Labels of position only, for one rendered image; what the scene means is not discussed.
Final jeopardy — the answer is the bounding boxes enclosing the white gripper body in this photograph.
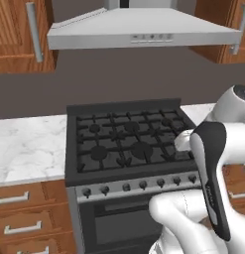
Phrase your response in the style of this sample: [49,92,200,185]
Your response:
[174,129,195,154]

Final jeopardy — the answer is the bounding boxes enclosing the black gas hob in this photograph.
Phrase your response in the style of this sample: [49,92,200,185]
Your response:
[64,97,200,189]

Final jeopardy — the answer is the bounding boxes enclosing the wooden drawer front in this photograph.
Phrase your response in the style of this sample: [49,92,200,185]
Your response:
[222,163,245,193]
[0,203,74,244]
[0,180,68,213]
[0,231,77,254]
[226,185,245,216]

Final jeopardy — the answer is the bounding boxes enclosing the dark oven door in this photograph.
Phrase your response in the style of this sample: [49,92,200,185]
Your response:
[77,193,168,254]

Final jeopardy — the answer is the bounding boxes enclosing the grey range hood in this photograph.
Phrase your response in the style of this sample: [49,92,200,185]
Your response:
[47,0,243,51]

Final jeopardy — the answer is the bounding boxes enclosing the grey oven door handle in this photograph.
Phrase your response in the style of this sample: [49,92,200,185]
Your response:
[103,199,156,213]

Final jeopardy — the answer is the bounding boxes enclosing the wooden wall cupboard door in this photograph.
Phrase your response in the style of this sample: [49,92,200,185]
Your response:
[188,0,245,65]
[0,0,60,74]

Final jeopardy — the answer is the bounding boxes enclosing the grey cupboard door handle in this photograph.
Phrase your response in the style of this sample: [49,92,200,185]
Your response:
[26,1,45,64]
[229,2,245,56]

